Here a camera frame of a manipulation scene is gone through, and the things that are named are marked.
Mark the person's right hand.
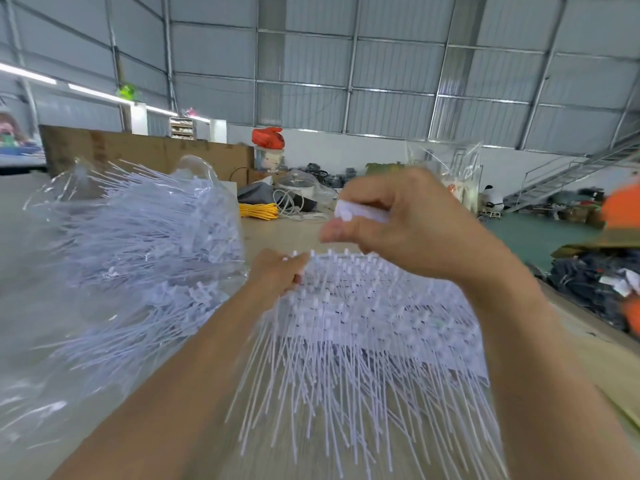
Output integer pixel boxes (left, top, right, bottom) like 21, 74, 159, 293
319, 168, 503, 283

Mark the person's left hand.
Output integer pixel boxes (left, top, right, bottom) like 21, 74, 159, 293
247, 249, 311, 301

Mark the bundle of white cable ties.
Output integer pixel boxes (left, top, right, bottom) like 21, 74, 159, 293
226, 249, 508, 480

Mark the person's left forearm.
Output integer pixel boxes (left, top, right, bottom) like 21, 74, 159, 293
48, 277, 291, 480

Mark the person's right forearm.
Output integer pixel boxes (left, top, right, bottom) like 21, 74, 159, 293
460, 255, 640, 480

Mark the pile of dark motors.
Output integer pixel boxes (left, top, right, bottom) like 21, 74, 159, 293
305, 164, 358, 189

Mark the white round appliance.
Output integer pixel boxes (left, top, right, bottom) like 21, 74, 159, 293
276, 172, 321, 201

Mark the grey fabric bundle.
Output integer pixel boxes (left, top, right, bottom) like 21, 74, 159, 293
237, 182, 276, 205

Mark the clear jar with picture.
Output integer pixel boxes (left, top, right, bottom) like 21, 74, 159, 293
256, 147, 285, 172

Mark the red plastic bag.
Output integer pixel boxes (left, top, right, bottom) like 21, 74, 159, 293
251, 127, 285, 149

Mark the pile of bagged white ties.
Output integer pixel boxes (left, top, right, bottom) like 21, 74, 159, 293
35, 160, 246, 385

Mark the brown cardboard panel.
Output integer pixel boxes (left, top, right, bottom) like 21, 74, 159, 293
39, 125, 255, 189

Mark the white column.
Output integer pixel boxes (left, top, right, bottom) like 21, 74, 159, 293
130, 102, 149, 136

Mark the metal staircase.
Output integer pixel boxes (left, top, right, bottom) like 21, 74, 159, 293
502, 137, 640, 213

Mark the pile of dark clothing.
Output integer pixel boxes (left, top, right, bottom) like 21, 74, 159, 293
547, 250, 640, 335

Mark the fluorescent tube light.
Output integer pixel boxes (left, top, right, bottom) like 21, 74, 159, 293
0, 63, 57, 86
68, 84, 135, 105

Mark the orange cloth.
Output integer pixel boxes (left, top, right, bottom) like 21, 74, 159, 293
600, 181, 640, 230

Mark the colourful poster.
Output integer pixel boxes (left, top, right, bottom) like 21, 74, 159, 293
0, 111, 43, 156

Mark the white coiled cable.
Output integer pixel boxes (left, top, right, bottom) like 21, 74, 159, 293
273, 189, 326, 221

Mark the yellow coiled rope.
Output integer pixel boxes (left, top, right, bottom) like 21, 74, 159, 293
239, 203, 279, 221

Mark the clear plastic bag with frame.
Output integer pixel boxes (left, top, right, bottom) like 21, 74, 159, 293
405, 141, 483, 213

